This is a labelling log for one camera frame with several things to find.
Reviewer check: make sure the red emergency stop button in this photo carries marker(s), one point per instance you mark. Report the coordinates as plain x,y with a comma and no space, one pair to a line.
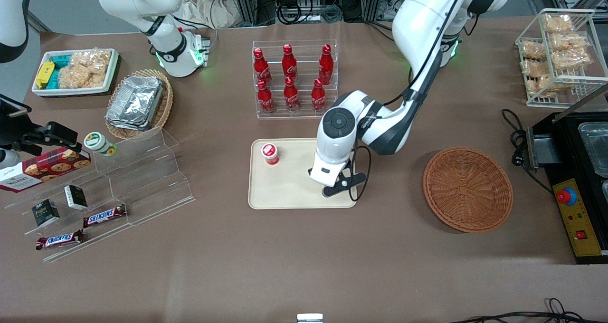
566,196

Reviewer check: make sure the small black carton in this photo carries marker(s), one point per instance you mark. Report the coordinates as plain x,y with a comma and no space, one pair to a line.
76,197
45,213

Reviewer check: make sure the round brown wicker basket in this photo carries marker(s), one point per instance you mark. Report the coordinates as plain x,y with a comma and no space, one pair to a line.
468,190

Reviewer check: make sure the yellow snack packet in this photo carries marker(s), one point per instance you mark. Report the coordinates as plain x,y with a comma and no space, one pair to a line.
45,73

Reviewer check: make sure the aluminium foil container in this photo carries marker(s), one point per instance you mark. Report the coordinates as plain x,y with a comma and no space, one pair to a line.
135,99
128,126

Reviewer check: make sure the clear acrylic bottle rack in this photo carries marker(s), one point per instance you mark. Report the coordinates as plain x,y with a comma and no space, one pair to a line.
306,52

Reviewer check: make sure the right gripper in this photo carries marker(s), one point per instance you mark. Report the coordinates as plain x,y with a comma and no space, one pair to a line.
13,129

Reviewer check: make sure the crumpled beige cloth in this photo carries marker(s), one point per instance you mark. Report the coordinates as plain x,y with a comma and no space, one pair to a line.
204,4

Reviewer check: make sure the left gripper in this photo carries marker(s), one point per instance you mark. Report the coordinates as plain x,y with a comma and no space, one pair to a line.
309,171

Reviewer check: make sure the clear acrylic stepped stand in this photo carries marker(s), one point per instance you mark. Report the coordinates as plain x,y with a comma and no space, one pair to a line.
147,180

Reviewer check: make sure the oval light wicker basket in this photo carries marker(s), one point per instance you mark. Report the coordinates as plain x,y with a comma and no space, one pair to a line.
166,104

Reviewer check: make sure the white rectangular plastic bin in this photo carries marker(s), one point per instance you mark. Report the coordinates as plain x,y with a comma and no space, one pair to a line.
111,76

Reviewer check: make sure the small red-capped drink bottle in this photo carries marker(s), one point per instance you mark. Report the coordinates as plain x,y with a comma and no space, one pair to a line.
270,153

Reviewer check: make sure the black machine with yellow panel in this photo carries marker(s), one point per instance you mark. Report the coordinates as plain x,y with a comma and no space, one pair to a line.
565,168

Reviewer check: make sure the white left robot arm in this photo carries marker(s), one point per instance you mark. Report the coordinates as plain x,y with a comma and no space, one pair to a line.
427,19

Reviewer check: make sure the clear rectangular container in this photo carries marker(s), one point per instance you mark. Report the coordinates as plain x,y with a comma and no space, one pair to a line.
596,147

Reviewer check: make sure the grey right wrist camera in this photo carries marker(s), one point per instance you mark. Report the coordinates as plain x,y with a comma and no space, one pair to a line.
8,159

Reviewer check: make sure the beige plastic tray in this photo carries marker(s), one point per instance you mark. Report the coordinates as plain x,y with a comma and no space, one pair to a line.
285,185

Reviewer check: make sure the green and white jar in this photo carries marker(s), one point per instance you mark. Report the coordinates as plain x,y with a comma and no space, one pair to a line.
97,142

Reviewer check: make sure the red cola bottle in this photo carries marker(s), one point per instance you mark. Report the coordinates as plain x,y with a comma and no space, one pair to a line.
291,96
289,64
261,69
265,99
326,65
318,97

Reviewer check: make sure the teal snack packet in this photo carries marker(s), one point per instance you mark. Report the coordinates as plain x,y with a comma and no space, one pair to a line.
61,61
54,80

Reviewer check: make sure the clear bag of crackers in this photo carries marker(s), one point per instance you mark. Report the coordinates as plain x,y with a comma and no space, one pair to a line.
95,58
78,78

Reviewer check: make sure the clear bag of fried snacks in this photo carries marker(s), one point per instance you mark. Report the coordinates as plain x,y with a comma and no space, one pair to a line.
534,50
567,42
572,59
536,69
551,84
558,23

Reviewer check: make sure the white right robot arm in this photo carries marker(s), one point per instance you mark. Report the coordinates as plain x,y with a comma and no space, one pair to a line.
171,47

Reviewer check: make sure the brown snickers bar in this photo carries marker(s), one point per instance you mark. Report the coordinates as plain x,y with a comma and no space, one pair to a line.
104,215
59,240

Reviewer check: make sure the red tartan cookie box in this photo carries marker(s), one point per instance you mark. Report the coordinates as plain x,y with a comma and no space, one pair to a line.
47,168

